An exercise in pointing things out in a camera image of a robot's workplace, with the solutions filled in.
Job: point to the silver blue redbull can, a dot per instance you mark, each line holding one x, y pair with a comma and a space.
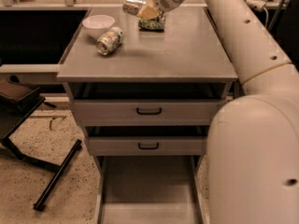
132, 7

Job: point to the green soda can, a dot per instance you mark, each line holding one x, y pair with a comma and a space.
156, 24

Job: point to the bottom grey drawer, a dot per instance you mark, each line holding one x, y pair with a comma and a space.
148, 190

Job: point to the top grey drawer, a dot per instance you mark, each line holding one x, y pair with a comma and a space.
146, 103

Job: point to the grey drawer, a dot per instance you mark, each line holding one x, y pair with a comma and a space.
146, 103
148, 190
146, 140

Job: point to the white bowl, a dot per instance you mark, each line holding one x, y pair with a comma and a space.
97, 25

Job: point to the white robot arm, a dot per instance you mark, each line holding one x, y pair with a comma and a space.
253, 141

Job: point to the silver orange soda can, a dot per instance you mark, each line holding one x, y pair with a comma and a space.
109, 41

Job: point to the white power strip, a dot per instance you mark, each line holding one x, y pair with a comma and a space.
257, 5

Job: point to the grey drawer cabinet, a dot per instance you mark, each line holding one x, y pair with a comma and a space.
187, 51

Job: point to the middle grey drawer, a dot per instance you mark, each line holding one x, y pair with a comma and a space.
146, 140

